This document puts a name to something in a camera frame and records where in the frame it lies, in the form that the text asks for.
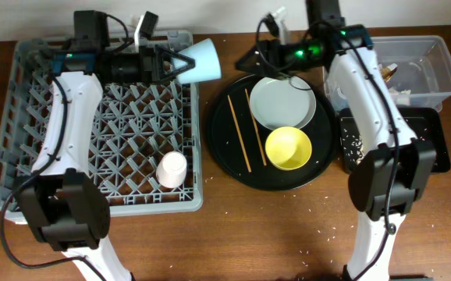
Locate grey round plate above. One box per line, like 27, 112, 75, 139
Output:
250, 77, 317, 130

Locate light blue plastic cup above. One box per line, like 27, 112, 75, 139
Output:
176, 38, 222, 84

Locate wooden chopstick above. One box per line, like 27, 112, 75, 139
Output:
244, 88, 267, 166
227, 95, 252, 173

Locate yellow bowl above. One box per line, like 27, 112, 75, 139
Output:
265, 126, 313, 171

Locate pink plastic cup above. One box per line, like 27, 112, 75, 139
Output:
156, 151, 187, 189

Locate brown snack wrapper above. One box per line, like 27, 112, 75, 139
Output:
379, 63, 398, 83

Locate white paper tissue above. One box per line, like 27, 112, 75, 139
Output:
389, 87, 411, 106

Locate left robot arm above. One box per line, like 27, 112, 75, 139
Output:
12, 10, 197, 280

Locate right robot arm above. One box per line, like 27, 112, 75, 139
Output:
235, 1, 436, 280

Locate grey plastic dishwasher rack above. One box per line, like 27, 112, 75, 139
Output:
0, 37, 204, 217

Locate clear plastic waste bin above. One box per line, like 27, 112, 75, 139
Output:
322, 35, 451, 113

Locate round black serving tray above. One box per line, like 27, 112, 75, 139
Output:
204, 75, 339, 191

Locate black rectangular tray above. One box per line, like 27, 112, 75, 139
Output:
339, 107, 451, 174

